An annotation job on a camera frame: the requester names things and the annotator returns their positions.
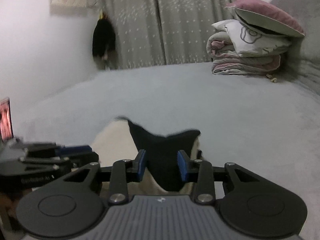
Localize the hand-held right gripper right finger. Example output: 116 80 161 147
177 150 253 204

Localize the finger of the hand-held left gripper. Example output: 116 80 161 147
25 142 93 157
62 151 99 172

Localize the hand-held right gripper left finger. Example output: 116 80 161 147
64 149 147 204

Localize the cream shirt with black sleeves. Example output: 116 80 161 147
90 116 203 195

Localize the smartphone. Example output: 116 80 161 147
0 97 14 142

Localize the grey bed blanket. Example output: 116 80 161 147
10 61 320 240

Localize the black hanging garment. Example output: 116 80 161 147
92 10 117 62

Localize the folded floral quilt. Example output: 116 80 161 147
206 19 293 75

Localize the grey star-patterned curtain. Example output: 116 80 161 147
97 0 240 69

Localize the pink-edged pillow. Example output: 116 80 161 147
225 0 307 38

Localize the grey quilted bedspread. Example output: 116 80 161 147
270 0 320 93

